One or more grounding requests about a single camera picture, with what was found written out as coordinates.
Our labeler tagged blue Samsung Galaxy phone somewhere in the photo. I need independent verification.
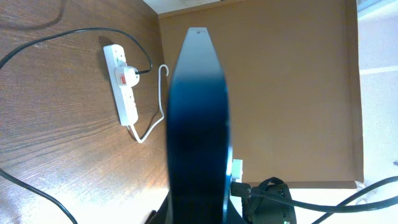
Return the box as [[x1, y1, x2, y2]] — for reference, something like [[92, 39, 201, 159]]
[[166, 27, 232, 223]]

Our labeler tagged black USB charging cable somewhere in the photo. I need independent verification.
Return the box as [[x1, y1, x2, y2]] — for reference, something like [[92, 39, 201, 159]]
[[0, 27, 154, 75]]

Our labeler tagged white USB charger adapter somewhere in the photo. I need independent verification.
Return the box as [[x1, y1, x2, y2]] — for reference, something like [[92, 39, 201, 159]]
[[114, 66, 140, 88]]

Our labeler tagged brown board panel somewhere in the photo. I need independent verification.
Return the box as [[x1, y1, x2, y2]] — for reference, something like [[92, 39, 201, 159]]
[[159, 0, 364, 188]]

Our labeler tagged white power strip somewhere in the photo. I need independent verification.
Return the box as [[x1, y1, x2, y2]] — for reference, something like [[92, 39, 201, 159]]
[[103, 44, 138, 126]]

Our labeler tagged white power strip cord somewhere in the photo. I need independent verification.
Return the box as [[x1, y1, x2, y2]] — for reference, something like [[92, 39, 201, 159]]
[[126, 63, 170, 144]]

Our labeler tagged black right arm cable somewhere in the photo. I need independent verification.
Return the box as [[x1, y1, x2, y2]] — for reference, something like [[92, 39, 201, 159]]
[[230, 175, 398, 224]]

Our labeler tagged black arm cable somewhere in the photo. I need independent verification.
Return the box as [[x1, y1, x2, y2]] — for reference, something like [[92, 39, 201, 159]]
[[0, 167, 78, 224], [230, 175, 398, 224]]

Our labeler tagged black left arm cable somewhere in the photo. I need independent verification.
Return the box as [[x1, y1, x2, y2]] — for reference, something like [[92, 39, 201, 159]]
[[0, 167, 78, 224]]

